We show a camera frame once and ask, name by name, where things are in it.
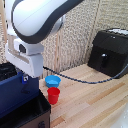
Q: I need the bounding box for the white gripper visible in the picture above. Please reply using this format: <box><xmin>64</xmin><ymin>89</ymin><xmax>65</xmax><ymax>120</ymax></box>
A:
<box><xmin>4</xmin><ymin>34</ymin><xmax>45</xmax><ymax>84</ymax></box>

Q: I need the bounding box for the blue bowl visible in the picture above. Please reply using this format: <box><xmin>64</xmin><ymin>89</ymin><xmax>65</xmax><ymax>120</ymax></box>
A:
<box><xmin>44</xmin><ymin>75</ymin><xmax>63</xmax><ymax>89</ymax></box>

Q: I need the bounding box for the red cup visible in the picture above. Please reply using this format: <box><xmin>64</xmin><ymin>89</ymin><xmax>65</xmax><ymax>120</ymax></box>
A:
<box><xmin>46</xmin><ymin>87</ymin><xmax>61</xmax><ymax>105</ymax></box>

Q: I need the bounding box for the black fabric storage bin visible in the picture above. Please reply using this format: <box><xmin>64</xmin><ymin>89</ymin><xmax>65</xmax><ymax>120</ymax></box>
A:
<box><xmin>0</xmin><ymin>61</ymin><xmax>52</xmax><ymax>128</ymax></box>

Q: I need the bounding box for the black box appliance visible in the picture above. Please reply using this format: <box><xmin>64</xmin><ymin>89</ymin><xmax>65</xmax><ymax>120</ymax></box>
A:
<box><xmin>87</xmin><ymin>28</ymin><xmax>128</xmax><ymax>80</ymax></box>

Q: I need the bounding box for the black cable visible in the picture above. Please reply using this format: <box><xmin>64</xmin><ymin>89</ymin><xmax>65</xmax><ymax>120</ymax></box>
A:
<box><xmin>42</xmin><ymin>63</ymin><xmax>128</xmax><ymax>85</ymax></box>

